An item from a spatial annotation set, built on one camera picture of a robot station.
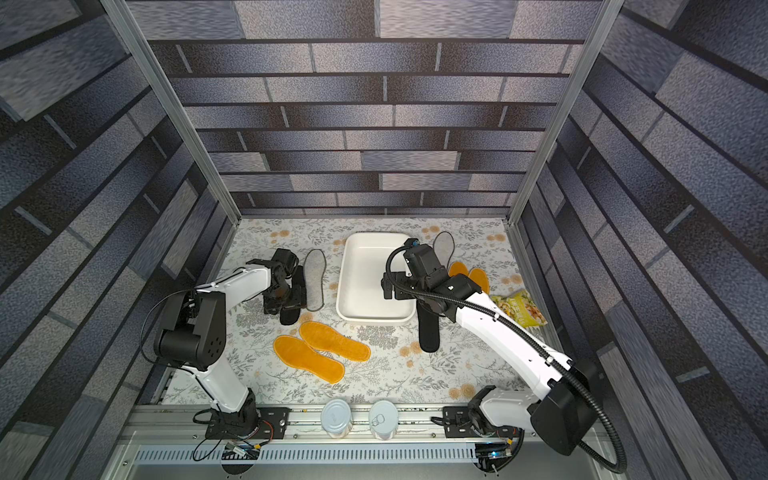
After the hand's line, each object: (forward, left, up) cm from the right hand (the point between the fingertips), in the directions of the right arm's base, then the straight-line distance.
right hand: (396, 279), depth 79 cm
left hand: (+1, +33, -17) cm, 37 cm away
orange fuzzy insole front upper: (-9, +22, -19) cm, 30 cm away
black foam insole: (-6, -10, -19) cm, 22 cm away
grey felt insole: (+16, +29, -18) cm, 38 cm away
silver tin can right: (-31, +3, -14) cm, 34 cm away
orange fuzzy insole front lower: (-14, +30, -19) cm, 38 cm away
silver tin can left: (-31, +14, -14) cm, 37 cm away
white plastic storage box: (+19, +13, -18) cm, 29 cm away
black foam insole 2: (-2, +34, -18) cm, 38 cm away
